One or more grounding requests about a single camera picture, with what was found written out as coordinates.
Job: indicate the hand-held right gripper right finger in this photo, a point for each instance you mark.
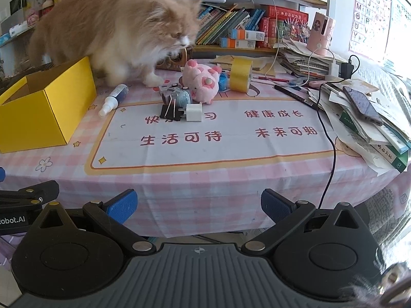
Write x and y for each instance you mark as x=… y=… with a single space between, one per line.
x=276 y=205

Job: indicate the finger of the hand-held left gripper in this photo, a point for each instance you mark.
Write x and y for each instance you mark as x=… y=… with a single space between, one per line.
x=2 y=174
x=35 y=192

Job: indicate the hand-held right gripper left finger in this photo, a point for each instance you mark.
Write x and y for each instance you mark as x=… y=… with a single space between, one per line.
x=123 y=203

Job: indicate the yellow cardboard box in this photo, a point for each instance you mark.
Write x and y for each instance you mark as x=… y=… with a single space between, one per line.
x=41 y=118

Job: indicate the black binder clip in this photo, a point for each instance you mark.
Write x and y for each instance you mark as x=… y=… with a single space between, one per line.
x=168 y=111

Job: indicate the blue grey toy truck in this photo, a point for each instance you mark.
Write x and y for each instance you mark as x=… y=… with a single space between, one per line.
x=179 y=98

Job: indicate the pink plush pig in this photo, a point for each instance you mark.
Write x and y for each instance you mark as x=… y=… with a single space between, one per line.
x=199 y=80

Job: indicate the pink checked desktop mat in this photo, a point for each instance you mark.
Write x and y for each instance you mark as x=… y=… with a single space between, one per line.
x=208 y=173

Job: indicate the blue white spray bottle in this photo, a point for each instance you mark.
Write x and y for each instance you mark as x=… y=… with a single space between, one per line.
x=114 y=99

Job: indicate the black pen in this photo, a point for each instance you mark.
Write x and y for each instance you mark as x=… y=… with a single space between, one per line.
x=295 y=97

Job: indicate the pile of papers and booklets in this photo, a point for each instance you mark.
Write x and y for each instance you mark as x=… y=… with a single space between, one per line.
x=369 y=141

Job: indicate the white charger plug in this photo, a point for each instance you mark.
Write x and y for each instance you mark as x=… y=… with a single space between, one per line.
x=194 y=113

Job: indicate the red pencil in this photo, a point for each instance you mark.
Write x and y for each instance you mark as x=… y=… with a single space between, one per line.
x=263 y=78

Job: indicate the smartphone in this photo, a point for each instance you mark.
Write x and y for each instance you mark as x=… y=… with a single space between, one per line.
x=362 y=106

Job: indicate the yellow tape roll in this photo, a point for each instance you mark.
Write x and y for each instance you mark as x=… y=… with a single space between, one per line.
x=240 y=77

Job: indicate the white shelf unit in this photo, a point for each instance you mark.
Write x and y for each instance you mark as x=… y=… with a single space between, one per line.
x=22 y=35

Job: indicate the white power adapter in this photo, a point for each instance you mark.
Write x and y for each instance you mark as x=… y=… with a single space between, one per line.
x=334 y=69

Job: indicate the brown wooden radio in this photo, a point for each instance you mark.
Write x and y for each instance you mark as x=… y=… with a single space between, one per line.
x=175 y=62

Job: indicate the black power adapter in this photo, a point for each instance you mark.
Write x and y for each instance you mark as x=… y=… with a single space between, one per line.
x=346 y=70

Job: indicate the red book set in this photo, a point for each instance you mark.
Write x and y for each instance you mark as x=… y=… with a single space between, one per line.
x=268 y=32

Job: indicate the orange fluffy cat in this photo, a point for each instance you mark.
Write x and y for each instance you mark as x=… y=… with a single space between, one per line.
x=112 y=29

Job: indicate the colourful sticker pack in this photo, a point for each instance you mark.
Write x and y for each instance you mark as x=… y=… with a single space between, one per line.
x=295 y=30

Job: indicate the pink cylindrical device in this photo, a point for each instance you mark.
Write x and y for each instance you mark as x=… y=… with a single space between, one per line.
x=321 y=32

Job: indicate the row of books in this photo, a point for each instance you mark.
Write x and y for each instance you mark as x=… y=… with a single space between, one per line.
x=224 y=22

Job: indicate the red printed box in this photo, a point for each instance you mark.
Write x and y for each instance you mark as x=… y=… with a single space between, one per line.
x=289 y=12

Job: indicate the alphabet wall poster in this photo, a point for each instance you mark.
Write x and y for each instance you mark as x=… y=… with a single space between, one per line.
x=369 y=16

